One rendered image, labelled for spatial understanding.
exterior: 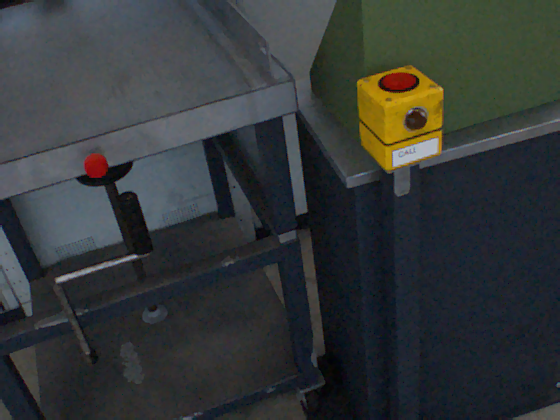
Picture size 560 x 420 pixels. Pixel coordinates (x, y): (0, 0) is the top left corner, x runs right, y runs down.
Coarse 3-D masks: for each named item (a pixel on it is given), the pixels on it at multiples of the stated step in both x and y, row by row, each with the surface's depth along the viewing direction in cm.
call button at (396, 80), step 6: (402, 72) 82; (384, 78) 83; (390, 78) 82; (396, 78) 81; (402, 78) 81; (408, 78) 81; (384, 84) 81; (390, 84) 80; (396, 84) 80; (402, 84) 80; (408, 84) 80
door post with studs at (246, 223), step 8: (232, 176) 187; (232, 184) 188; (240, 192) 190; (240, 200) 192; (240, 208) 194; (248, 208) 195; (240, 216) 195; (248, 216) 196; (240, 224) 197; (248, 224) 198; (248, 232) 200; (248, 240) 201
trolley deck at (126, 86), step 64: (64, 0) 141; (128, 0) 136; (0, 64) 118; (64, 64) 114; (128, 64) 110; (192, 64) 107; (0, 128) 98; (64, 128) 95; (128, 128) 93; (192, 128) 97; (0, 192) 92
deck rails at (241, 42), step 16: (192, 0) 129; (208, 0) 122; (224, 0) 110; (208, 16) 121; (224, 16) 114; (240, 16) 103; (208, 32) 115; (224, 32) 114; (240, 32) 106; (256, 32) 97; (224, 48) 109; (240, 48) 108; (256, 48) 100; (240, 64) 103; (256, 64) 103; (256, 80) 98; (272, 80) 97
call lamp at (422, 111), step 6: (414, 108) 79; (420, 108) 80; (408, 114) 79; (414, 114) 79; (420, 114) 79; (426, 114) 80; (408, 120) 79; (414, 120) 79; (420, 120) 79; (426, 120) 80; (408, 126) 80; (414, 126) 80; (420, 126) 80
